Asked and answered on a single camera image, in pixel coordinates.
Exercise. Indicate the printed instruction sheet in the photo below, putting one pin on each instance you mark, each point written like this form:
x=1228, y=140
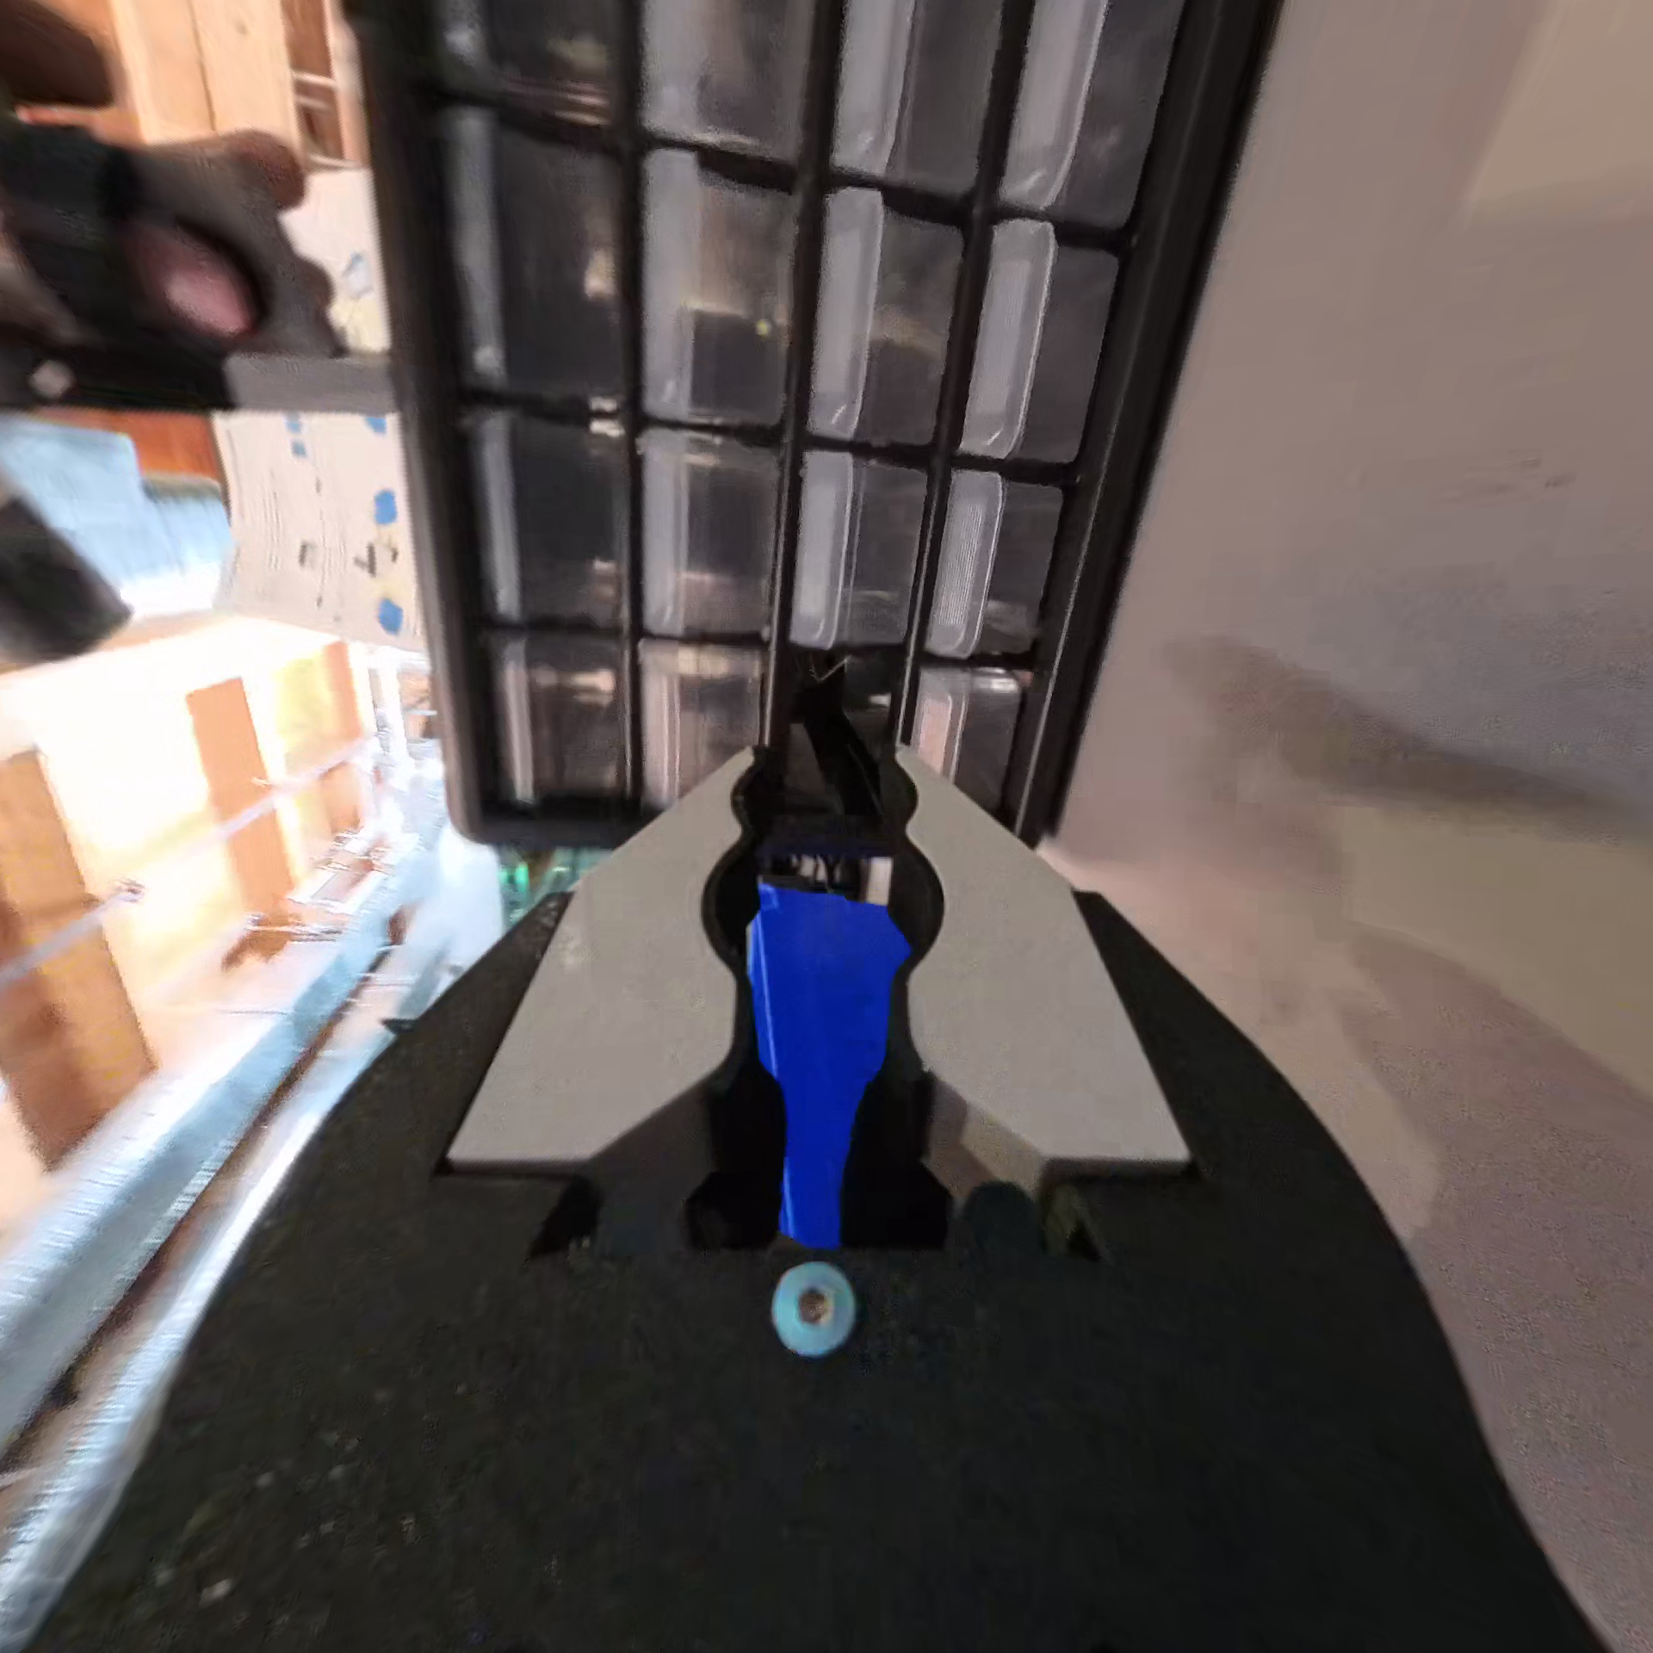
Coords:
x=323, y=515

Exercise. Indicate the person's right hand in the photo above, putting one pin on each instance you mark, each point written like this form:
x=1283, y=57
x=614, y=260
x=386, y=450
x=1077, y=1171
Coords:
x=201, y=291

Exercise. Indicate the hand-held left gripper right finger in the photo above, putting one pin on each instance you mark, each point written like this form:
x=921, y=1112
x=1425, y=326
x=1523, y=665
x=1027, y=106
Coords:
x=1033, y=1033

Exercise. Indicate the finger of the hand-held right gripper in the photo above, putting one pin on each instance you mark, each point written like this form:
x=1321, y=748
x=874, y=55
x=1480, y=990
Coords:
x=317, y=384

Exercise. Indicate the blue plastic bin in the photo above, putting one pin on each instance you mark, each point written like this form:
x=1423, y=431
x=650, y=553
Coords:
x=821, y=1007

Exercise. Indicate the set of clear drawers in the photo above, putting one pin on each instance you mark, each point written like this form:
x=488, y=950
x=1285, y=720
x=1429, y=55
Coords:
x=722, y=515

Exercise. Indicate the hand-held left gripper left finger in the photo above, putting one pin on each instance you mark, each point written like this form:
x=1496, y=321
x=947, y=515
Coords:
x=595, y=1033

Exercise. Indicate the black drawer cabinet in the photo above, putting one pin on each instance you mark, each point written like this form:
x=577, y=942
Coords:
x=1108, y=515

